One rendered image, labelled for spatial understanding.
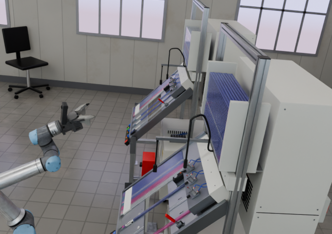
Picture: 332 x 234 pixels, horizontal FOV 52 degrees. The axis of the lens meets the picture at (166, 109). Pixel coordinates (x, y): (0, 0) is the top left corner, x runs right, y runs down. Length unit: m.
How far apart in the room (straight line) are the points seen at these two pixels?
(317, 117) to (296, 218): 0.53
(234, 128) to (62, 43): 4.93
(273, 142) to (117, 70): 4.69
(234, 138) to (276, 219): 0.50
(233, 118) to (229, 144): 0.11
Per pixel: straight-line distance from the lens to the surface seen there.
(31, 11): 6.14
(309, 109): 1.47
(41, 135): 1.89
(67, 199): 3.53
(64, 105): 1.83
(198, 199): 1.66
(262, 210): 1.69
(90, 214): 3.34
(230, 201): 1.57
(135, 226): 2.03
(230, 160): 1.47
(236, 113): 1.37
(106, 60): 5.93
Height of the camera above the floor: 2.19
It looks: 23 degrees down
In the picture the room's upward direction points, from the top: 5 degrees clockwise
